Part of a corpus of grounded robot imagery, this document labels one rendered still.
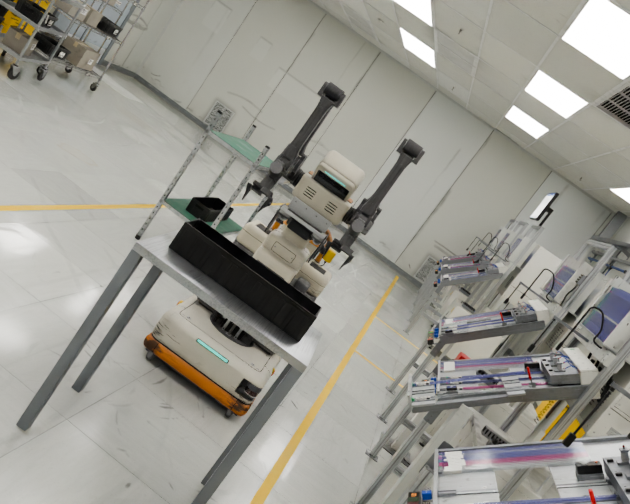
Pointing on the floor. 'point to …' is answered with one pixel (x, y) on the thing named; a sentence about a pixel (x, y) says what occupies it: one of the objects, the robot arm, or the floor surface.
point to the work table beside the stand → (212, 294)
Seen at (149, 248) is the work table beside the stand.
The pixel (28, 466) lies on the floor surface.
